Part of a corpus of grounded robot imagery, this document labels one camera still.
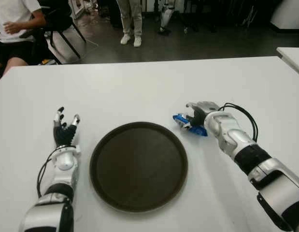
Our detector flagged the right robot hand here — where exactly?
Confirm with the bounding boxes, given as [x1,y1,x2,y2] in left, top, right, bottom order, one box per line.
[184,101,220,129]

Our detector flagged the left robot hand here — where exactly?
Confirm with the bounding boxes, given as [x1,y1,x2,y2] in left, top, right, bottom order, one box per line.
[52,106,81,148]

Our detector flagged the blue Oreo packet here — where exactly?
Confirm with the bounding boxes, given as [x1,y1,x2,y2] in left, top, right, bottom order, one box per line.
[172,113,209,138]

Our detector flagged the round dark brown tray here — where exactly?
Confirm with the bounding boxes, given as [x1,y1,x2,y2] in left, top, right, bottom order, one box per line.
[89,121,189,214]

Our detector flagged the black armrest chair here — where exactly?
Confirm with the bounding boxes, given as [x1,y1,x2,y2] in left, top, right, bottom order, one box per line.
[18,30,63,65]

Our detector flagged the black metal leg chair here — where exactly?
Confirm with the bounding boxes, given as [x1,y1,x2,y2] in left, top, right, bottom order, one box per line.
[42,0,87,59]

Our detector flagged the person in beige trousers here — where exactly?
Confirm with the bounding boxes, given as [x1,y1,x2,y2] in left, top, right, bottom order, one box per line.
[115,0,143,48]

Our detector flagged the white framed board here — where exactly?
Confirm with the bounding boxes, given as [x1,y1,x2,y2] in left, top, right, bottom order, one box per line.
[68,0,87,20]

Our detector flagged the seated person in white shirt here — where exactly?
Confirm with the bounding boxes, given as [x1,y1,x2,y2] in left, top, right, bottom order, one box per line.
[0,0,47,76]

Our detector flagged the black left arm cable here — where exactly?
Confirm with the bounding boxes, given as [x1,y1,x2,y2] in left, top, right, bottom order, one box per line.
[37,147,61,198]

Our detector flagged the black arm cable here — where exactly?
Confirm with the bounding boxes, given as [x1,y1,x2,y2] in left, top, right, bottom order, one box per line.
[220,102,260,144]
[37,147,61,198]

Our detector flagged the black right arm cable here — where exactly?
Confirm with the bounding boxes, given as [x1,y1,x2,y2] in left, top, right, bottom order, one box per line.
[220,102,260,144]

